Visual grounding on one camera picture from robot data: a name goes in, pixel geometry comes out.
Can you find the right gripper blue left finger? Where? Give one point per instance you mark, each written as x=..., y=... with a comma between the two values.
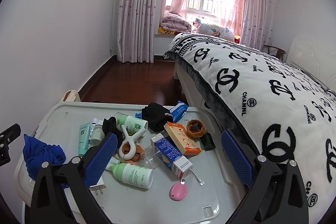
x=96, y=159

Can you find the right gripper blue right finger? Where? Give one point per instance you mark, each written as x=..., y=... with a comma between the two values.
x=238, y=159

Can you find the white charger plug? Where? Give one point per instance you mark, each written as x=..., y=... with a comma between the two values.
x=98, y=187

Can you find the blue cloth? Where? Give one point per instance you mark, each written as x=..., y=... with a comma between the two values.
x=35, y=152

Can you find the small white bottle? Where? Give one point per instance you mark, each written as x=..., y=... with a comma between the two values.
x=97, y=133

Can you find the teal cosmetic tube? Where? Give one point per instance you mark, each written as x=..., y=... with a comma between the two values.
x=84, y=138

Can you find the white plastic clip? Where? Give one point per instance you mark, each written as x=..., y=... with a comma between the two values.
x=130, y=140

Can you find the green white lotion bottle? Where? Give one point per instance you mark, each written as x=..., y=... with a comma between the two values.
x=133, y=175

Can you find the green white cream bottle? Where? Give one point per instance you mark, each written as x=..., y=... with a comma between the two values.
x=132, y=124

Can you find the blue white medicine box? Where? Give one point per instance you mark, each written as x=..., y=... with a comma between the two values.
x=171, y=157

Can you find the pink oval keychain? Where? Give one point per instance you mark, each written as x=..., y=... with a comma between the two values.
x=178, y=191

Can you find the black cloth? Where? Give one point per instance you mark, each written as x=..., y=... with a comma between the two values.
x=157, y=116

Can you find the clear spray bottle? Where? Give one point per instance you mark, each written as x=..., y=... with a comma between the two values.
x=148, y=158

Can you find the dark green wrapper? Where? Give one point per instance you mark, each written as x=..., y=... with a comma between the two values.
x=207, y=142

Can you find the orange snack box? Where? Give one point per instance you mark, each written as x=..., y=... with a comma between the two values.
x=186, y=145

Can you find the orange peel cup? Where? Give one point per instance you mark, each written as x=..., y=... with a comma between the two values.
x=195, y=128

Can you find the black white logo blanket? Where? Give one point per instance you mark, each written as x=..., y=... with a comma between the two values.
x=282, y=120

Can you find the blue tissue pack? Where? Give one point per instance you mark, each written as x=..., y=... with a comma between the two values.
x=178, y=111

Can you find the wooden chair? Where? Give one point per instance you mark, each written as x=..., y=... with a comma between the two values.
x=275, y=51

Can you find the bundle of clothes on sill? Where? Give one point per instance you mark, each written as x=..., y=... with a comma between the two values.
x=213, y=30

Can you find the white headboard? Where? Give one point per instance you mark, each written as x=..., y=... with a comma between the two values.
x=314, y=56

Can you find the folded pink quilt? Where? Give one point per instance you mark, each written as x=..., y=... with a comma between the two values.
x=174, y=22

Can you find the pink right curtain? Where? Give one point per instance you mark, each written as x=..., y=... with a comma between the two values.
x=258, y=23

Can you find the pink curtain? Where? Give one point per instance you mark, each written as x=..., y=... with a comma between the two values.
x=135, y=33
x=258, y=23

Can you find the pink left curtain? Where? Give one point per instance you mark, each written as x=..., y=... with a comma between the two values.
x=135, y=33

